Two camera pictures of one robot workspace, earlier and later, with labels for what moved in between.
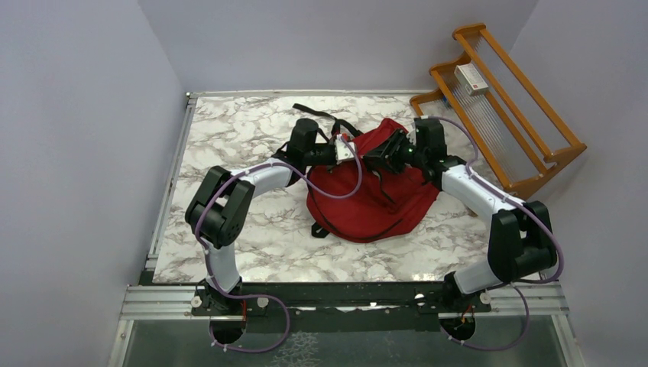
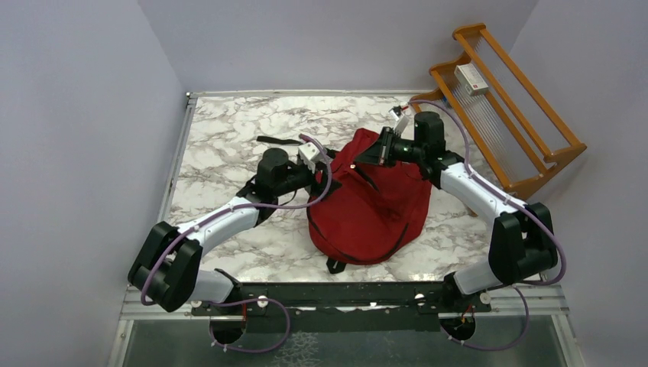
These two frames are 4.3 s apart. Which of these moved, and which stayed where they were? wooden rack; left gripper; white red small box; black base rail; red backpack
Moved: red backpack; left gripper
Stayed: black base rail; white red small box; wooden rack
